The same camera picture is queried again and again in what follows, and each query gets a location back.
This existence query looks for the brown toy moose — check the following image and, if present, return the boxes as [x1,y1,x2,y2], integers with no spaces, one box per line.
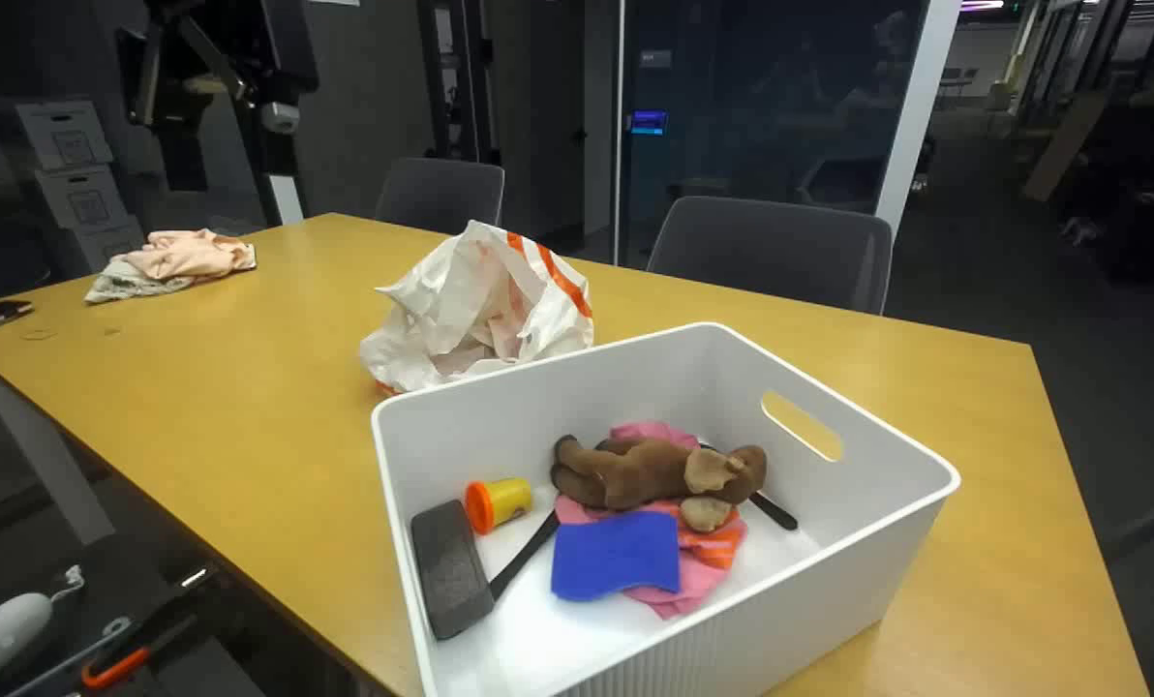
[552,432,766,535]

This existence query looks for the blue sponge object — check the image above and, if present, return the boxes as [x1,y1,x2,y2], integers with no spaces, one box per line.
[552,510,682,599]

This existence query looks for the white orange plastic bag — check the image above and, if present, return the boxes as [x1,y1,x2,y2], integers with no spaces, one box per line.
[362,219,597,392]

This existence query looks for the yellow orange toy cup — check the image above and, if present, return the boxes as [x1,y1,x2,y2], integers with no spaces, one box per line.
[461,477,532,535]

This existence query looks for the white plastic basket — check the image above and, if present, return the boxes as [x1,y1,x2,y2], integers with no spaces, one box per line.
[372,321,961,697]

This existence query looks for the grey chair left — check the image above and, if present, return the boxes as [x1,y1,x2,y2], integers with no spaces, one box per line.
[375,159,507,230]

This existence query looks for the grey chair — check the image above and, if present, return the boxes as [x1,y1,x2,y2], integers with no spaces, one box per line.
[646,193,894,315]
[375,159,507,230]

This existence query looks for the black spoon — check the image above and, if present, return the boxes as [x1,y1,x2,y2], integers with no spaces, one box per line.
[752,493,797,532]

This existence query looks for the grey chair right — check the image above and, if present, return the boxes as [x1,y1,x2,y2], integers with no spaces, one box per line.
[646,193,894,315]

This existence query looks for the black spatula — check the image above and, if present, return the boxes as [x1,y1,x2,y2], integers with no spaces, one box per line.
[411,501,558,644]

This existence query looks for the pink white cloth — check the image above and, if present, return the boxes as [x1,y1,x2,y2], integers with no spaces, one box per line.
[86,230,260,307]

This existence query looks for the orange black tool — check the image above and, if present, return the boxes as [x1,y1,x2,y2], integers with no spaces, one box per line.
[78,570,208,697]

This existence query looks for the white handle tool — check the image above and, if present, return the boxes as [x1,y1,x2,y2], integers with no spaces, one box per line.
[0,564,86,671]

